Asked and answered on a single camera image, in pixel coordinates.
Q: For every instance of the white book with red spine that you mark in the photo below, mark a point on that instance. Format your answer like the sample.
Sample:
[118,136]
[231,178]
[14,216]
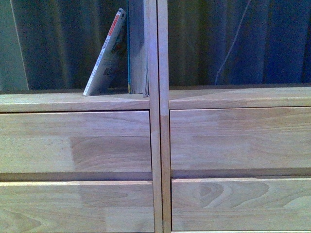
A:
[111,55]

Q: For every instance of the right wooden shelf unit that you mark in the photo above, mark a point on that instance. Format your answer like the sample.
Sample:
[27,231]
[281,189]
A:
[195,97]

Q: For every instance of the wooden shelf unit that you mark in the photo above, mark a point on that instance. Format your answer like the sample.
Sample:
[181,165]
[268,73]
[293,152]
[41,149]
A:
[195,97]
[67,102]

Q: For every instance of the left wooden shelf unit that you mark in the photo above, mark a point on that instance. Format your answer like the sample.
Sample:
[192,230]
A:
[67,102]

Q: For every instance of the upper left wooden drawer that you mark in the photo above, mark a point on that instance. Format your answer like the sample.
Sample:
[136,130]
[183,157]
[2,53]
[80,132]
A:
[75,142]

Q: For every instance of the wooden drawer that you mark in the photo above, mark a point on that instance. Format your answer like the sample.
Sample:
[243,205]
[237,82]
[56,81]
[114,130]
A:
[75,142]
[241,138]
[241,204]
[77,207]

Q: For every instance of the dark blue curtain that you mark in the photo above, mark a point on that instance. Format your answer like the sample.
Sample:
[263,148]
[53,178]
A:
[211,42]

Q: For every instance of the lower right wooden drawer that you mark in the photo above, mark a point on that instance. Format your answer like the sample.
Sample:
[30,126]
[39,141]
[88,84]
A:
[241,204]

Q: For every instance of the lower left wooden drawer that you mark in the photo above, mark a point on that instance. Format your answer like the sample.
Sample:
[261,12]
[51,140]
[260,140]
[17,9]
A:
[77,207]

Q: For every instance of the thick upright teal-cover book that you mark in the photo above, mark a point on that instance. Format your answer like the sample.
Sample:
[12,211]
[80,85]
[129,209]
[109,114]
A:
[137,56]

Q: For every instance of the upper right wooden drawer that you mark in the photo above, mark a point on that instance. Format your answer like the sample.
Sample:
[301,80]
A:
[241,138]

